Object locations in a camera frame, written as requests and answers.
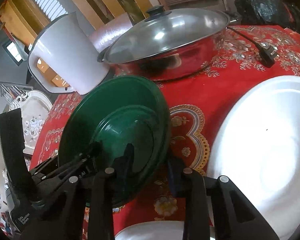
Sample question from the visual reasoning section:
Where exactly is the white electric kettle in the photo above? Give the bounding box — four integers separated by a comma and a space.
27, 12, 110, 95

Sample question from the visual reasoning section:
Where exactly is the white ornate chair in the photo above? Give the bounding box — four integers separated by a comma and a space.
9, 90, 52, 155

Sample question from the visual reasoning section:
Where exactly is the white foam bowl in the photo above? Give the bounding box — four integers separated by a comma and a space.
114, 220, 216, 240
207, 76, 300, 239

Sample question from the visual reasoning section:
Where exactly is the steel pot with glass lid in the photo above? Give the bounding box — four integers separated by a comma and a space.
97, 5, 240, 81

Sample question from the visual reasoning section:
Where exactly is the black power plug cable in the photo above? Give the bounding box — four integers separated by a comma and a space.
226, 26, 279, 68

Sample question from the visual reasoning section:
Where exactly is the dark green plastic bag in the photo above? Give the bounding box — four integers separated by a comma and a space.
234, 0, 300, 33

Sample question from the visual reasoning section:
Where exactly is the green plastic bowl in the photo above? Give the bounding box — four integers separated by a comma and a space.
58, 76, 171, 207

